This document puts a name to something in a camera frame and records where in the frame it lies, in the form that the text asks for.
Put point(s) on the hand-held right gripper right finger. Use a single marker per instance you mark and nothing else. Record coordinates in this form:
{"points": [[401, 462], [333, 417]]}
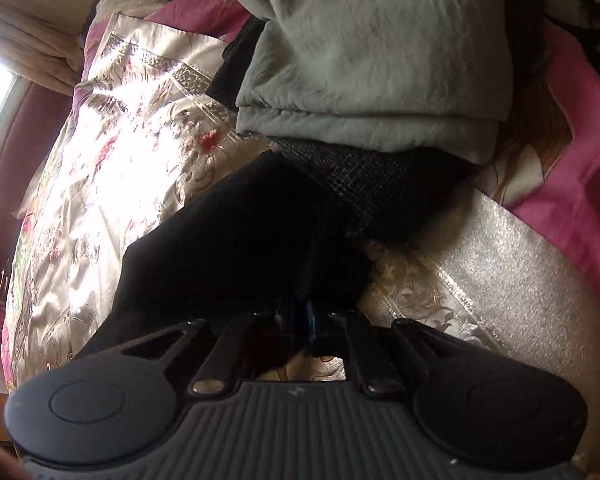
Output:
{"points": [[375, 355]]}

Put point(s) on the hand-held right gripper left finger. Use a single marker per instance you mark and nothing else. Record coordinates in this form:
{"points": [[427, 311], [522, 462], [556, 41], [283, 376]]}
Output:
{"points": [[230, 355]]}

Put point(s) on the black pants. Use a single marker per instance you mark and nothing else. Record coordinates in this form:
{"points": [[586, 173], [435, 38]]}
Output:
{"points": [[220, 240]]}

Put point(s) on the dark knit garment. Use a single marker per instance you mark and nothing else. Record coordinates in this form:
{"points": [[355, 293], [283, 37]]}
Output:
{"points": [[380, 185]]}

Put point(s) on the floral satin bed quilt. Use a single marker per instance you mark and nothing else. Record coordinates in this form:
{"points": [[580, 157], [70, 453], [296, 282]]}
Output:
{"points": [[130, 110]]}

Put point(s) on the black cloth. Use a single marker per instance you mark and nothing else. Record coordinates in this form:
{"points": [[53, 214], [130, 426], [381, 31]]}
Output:
{"points": [[235, 70]]}

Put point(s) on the purple padded window bench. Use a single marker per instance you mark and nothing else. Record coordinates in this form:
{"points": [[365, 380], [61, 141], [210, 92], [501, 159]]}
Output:
{"points": [[15, 160]]}

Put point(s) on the grey folded garment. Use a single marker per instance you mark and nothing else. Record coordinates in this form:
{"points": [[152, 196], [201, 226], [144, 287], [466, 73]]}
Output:
{"points": [[370, 60]]}

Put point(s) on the beige floral curtain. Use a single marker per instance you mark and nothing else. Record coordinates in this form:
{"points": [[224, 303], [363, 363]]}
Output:
{"points": [[30, 35]]}

